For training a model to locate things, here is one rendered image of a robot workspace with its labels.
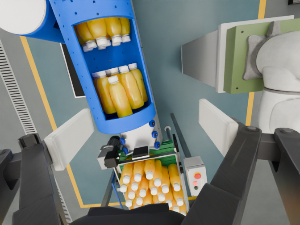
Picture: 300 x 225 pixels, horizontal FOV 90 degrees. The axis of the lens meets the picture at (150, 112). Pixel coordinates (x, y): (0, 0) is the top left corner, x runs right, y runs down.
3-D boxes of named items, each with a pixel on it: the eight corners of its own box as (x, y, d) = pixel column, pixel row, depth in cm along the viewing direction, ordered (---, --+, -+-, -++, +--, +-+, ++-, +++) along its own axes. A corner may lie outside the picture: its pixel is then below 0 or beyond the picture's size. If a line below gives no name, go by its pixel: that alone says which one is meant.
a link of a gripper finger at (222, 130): (228, 124, 10) (239, 123, 10) (198, 98, 17) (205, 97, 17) (225, 160, 11) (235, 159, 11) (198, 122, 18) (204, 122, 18)
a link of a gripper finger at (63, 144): (64, 171, 12) (54, 171, 12) (94, 131, 19) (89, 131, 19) (52, 138, 11) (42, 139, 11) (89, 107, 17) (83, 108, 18)
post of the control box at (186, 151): (173, 112, 188) (196, 166, 94) (173, 115, 189) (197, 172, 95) (170, 113, 188) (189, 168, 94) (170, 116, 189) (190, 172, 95)
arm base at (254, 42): (295, 19, 59) (309, 15, 54) (283, 76, 67) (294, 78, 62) (247, 24, 60) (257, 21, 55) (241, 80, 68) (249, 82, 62)
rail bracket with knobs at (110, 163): (120, 147, 101) (117, 157, 91) (123, 156, 103) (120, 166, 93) (106, 150, 102) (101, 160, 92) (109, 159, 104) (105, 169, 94)
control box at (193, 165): (199, 155, 91) (205, 166, 81) (203, 181, 97) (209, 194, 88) (183, 158, 92) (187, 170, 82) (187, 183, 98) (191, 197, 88)
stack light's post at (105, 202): (127, 135, 199) (101, 218, 95) (127, 138, 200) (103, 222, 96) (124, 135, 199) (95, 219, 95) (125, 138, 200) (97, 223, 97)
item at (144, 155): (148, 141, 96) (148, 153, 84) (149, 144, 97) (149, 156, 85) (133, 144, 97) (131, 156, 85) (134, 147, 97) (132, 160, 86)
